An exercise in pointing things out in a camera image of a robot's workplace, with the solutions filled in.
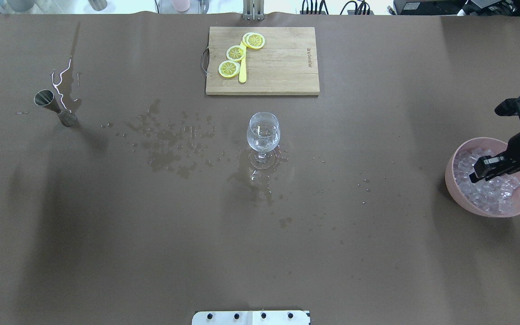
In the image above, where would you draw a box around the lemon slice far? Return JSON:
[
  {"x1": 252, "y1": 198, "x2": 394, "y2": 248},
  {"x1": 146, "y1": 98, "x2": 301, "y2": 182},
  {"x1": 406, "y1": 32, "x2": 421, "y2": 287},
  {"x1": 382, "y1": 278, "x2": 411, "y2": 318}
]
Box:
[{"x1": 242, "y1": 32, "x2": 266, "y2": 50}]

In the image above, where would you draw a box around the steel jigger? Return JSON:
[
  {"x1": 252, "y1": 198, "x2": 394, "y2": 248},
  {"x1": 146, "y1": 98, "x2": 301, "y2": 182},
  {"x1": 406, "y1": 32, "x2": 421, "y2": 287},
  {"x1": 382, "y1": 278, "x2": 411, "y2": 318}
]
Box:
[{"x1": 33, "y1": 90, "x2": 78, "y2": 127}]

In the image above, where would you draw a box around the lemon slice middle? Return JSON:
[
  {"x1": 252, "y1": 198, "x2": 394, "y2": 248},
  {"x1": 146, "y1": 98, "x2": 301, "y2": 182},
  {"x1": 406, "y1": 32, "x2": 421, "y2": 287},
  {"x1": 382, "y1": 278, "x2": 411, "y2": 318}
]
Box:
[{"x1": 226, "y1": 45, "x2": 247, "y2": 62}]

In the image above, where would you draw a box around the aluminium frame post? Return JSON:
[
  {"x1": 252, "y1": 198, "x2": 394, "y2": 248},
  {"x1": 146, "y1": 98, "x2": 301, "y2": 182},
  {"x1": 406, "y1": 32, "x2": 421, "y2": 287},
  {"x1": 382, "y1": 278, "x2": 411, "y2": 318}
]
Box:
[{"x1": 242, "y1": 0, "x2": 265, "y2": 21}]

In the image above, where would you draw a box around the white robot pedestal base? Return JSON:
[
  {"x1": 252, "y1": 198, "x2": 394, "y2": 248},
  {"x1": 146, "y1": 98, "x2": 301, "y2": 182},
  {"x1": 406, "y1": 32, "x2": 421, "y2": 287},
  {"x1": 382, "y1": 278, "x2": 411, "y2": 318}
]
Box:
[{"x1": 191, "y1": 309, "x2": 311, "y2": 325}]

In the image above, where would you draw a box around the bamboo cutting board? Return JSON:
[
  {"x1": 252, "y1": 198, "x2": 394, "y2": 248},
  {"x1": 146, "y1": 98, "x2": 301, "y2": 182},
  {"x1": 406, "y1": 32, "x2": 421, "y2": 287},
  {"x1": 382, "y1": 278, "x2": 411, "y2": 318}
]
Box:
[{"x1": 205, "y1": 27, "x2": 320, "y2": 96}]

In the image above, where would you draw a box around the clear ice cubes pile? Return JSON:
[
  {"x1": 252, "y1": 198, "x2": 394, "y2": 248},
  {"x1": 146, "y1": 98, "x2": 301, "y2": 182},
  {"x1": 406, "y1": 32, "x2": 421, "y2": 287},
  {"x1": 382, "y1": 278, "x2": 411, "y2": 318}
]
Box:
[{"x1": 453, "y1": 147, "x2": 520, "y2": 215}]

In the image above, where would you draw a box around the pink bowl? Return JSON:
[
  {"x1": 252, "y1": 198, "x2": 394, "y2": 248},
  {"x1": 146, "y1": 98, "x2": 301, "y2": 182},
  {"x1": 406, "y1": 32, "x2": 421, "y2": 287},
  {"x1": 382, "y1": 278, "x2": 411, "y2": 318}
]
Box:
[{"x1": 445, "y1": 137, "x2": 520, "y2": 218}]

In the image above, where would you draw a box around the pink plastic cup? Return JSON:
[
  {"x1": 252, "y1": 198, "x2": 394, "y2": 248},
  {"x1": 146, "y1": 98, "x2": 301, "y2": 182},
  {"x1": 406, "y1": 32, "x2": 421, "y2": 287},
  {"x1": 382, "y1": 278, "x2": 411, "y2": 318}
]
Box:
[{"x1": 171, "y1": 0, "x2": 190, "y2": 12}]

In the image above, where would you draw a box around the clear wine glass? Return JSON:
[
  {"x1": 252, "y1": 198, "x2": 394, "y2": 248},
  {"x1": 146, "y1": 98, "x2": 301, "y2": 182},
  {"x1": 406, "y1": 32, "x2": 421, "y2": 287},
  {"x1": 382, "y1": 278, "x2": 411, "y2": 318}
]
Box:
[{"x1": 247, "y1": 112, "x2": 280, "y2": 169}]

